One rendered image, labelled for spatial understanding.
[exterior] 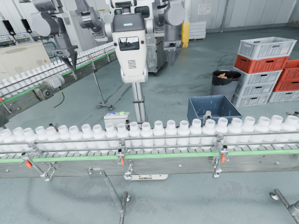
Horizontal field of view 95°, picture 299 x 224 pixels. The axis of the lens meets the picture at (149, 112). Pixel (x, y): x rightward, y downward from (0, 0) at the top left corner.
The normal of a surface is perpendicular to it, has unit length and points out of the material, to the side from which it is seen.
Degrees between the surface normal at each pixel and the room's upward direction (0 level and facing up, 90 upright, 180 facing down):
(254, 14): 90
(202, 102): 90
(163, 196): 0
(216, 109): 90
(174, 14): 89
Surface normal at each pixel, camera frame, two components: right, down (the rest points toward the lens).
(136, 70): -0.02, 0.58
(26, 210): -0.07, -0.81
